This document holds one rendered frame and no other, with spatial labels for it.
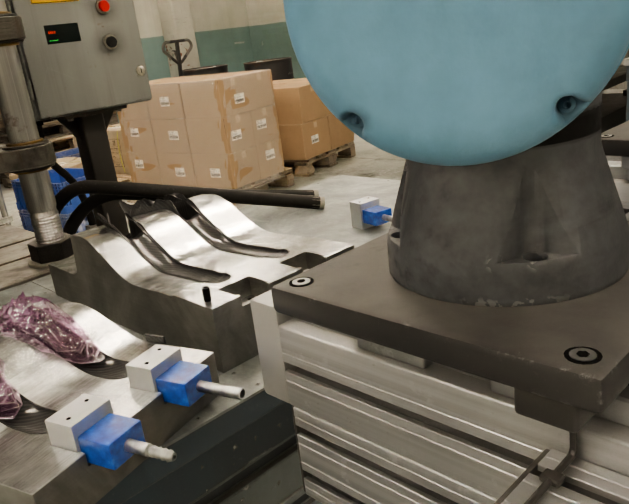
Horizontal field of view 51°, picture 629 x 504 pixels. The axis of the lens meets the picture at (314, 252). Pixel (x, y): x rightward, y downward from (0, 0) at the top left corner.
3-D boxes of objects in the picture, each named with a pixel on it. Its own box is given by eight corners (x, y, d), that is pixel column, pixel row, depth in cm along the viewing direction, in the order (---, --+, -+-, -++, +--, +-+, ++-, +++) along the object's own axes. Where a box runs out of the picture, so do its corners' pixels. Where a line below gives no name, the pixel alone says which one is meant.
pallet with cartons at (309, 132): (357, 155, 619) (348, 75, 595) (309, 176, 556) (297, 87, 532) (257, 155, 685) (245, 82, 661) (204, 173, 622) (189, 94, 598)
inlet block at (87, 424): (197, 465, 61) (186, 415, 59) (161, 500, 57) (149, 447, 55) (96, 438, 67) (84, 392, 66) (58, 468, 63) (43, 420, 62)
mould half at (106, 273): (360, 300, 100) (351, 215, 95) (223, 373, 83) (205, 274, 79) (177, 250, 135) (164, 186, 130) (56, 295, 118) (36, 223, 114)
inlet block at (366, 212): (413, 231, 128) (411, 204, 126) (394, 238, 125) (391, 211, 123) (370, 220, 138) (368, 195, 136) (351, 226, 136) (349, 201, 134)
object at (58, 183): (115, 199, 466) (108, 169, 459) (66, 216, 435) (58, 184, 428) (65, 195, 500) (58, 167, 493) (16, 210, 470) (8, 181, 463)
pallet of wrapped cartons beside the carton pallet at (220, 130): (297, 184, 534) (281, 66, 504) (228, 212, 476) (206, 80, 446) (194, 178, 608) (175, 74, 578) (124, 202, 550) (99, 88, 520)
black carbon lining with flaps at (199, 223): (298, 263, 98) (290, 202, 95) (211, 302, 88) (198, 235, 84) (170, 233, 122) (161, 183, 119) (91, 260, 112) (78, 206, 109)
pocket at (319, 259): (330, 280, 94) (327, 256, 93) (303, 293, 91) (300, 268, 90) (308, 274, 97) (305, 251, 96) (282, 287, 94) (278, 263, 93)
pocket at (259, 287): (274, 307, 87) (270, 282, 86) (243, 323, 84) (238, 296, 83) (252, 300, 91) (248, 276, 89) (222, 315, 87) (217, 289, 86)
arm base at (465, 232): (666, 240, 43) (674, 86, 40) (561, 329, 34) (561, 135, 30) (467, 215, 54) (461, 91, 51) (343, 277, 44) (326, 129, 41)
